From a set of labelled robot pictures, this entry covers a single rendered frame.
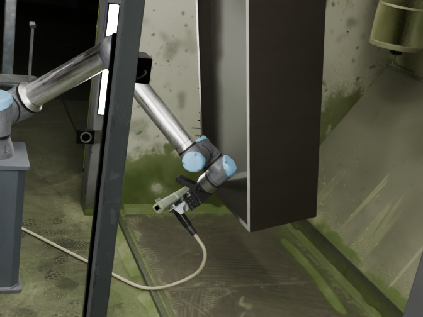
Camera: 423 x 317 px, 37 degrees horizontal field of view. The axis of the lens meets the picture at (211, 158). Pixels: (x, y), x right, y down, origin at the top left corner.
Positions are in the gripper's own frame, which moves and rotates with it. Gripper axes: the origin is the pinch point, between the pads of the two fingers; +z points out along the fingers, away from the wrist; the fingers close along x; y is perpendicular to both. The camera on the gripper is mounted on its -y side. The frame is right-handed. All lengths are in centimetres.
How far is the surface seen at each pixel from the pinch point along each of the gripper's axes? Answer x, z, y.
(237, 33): 53, -60, -49
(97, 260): -111, -38, 6
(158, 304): -4.7, 35.8, 31.2
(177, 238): 61, 47, 11
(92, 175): 57, 64, -49
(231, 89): 56, -38, -31
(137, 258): 26, 52, 7
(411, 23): 126, -120, -1
